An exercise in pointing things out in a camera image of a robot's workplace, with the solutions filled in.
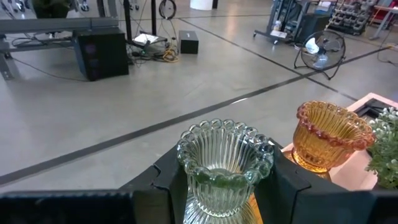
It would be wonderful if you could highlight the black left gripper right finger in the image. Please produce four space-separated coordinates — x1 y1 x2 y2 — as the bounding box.
253 138 377 224

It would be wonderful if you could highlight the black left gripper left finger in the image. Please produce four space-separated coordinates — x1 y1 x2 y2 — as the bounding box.
119 144 189 224

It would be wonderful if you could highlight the clear glass candle holder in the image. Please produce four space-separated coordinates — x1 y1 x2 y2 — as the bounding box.
176 118 275 224

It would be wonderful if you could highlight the amber glass candle holder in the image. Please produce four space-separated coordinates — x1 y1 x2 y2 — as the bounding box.
290 100 376 174

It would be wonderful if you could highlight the green artificial plant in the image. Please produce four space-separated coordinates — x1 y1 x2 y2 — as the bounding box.
365 106 398 190

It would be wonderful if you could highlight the black floor fan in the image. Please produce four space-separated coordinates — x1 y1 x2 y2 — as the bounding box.
294 29 346 81

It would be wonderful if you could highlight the black computer tower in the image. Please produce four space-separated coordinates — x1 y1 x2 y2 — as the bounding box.
73 27 130 82

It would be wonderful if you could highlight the small black box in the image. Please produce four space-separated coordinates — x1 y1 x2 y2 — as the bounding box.
178 30 199 55

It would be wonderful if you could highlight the black crate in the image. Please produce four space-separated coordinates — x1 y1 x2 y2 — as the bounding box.
295 12 331 44

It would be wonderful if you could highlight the black standing desk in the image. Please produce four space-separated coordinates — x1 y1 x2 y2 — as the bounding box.
123 0 170 49

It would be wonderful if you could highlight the blue-grey rolling desk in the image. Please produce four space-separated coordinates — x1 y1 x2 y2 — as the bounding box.
253 0 312 45

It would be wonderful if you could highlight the rack with storage bins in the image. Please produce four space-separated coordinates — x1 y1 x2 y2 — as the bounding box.
325 0 376 35

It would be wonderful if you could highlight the white round pillar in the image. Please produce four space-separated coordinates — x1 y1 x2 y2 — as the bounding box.
189 0 219 11

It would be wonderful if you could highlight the grey metal bench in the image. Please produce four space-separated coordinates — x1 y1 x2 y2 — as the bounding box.
0 17 119 81

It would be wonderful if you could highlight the yellow cable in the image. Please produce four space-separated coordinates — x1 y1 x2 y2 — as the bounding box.
162 48 180 63

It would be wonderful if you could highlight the black coiled cable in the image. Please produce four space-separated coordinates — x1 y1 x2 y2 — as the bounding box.
158 0 177 21

